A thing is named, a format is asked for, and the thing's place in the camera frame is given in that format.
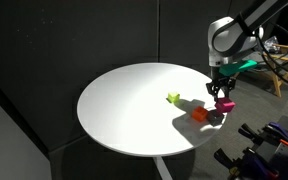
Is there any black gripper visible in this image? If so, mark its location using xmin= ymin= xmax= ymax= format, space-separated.
xmin=205 ymin=65 xmax=237 ymax=103

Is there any pink toy block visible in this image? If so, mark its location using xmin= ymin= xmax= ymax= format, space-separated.
xmin=214 ymin=97 xmax=237 ymax=115

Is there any grey toy block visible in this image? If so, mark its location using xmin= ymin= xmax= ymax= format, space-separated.
xmin=206 ymin=109 xmax=225 ymax=127

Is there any orange toy block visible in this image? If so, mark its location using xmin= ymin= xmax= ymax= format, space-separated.
xmin=191 ymin=105 xmax=209 ymax=122

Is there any yellow-green toy block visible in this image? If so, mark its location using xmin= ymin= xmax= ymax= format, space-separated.
xmin=166 ymin=91 xmax=181 ymax=105

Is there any wooden chair grey cushion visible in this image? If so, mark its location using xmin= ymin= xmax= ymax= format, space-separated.
xmin=232 ymin=42 xmax=288 ymax=99

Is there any clear plastic bag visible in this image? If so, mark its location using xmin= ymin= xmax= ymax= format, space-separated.
xmin=262 ymin=35 xmax=282 ymax=54

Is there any purple black spring clamp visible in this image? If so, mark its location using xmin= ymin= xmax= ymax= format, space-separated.
xmin=237 ymin=120 xmax=288 ymax=150
xmin=213 ymin=147 xmax=281 ymax=180

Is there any black platform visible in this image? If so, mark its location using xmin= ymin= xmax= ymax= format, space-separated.
xmin=257 ymin=114 xmax=288 ymax=180

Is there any white table base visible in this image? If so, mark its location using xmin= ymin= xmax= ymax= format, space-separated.
xmin=151 ymin=155 xmax=174 ymax=180

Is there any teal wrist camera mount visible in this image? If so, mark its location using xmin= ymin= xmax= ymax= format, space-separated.
xmin=218 ymin=59 xmax=259 ymax=77

